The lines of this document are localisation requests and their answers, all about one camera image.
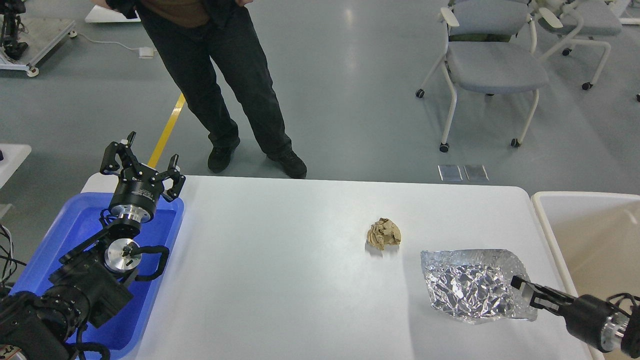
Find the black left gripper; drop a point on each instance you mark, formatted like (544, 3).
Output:
(138, 191)

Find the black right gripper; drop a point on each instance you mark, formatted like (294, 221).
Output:
(598, 323)

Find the silver foil bag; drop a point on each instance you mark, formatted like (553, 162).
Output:
(473, 286)

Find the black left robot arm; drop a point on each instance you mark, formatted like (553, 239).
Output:
(92, 285)

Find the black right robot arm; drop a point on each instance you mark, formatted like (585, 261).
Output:
(629, 304)

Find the beige plastic bin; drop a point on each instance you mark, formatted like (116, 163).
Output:
(594, 239)

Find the white side table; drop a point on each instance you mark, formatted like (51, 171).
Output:
(13, 155)

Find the person in dark trousers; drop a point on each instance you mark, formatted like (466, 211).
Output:
(193, 37)

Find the right metal floor plate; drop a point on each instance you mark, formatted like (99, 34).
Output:
(476, 173)

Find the metal floor plate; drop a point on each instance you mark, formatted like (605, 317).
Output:
(476, 173)
(450, 173)

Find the left metal floor plate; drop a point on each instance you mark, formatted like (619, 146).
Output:
(450, 173)

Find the white board on floor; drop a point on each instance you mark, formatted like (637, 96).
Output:
(102, 15)

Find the wheeled metal platform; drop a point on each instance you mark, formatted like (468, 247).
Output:
(25, 42)

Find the crumpled brown paper ball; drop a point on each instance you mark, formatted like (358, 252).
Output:
(383, 233)

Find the grey chair white frame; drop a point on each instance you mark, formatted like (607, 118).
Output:
(487, 67)

